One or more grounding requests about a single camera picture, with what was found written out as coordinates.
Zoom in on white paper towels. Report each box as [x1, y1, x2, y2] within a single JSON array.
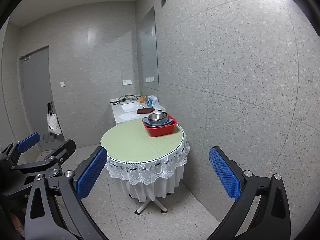
[[118, 112, 138, 120]]

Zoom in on double wall socket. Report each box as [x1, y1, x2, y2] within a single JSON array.
[[122, 79, 132, 86]]

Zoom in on medium steel bowl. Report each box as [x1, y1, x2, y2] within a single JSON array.
[[148, 112, 168, 122]]

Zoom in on plastic bag with blue pack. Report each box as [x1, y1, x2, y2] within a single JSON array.
[[146, 95, 159, 109]]

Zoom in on wall mirror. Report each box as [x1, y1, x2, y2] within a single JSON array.
[[138, 7, 159, 90]]

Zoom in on brown cloth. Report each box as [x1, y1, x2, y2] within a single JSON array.
[[136, 107, 155, 114]]

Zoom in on white sink counter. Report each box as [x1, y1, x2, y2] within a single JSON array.
[[110, 95, 168, 126]]

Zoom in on large steel bowl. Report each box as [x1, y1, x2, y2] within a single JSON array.
[[144, 120, 172, 127]]

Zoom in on red plastic basin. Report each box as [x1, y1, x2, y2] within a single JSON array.
[[142, 115, 177, 137]]

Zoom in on grey door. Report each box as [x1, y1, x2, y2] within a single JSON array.
[[19, 45, 65, 152]]

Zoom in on black cable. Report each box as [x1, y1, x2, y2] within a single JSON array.
[[112, 94, 139, 105]]

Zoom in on blue plastic plate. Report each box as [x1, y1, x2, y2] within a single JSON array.
[[142, 117, 173, 124]]

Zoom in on round table with tablecloth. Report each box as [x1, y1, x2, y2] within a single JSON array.
[[100, 119, 190, 215]]

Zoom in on white tote bag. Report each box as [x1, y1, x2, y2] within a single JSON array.
[[47, 102, 62, 135]]

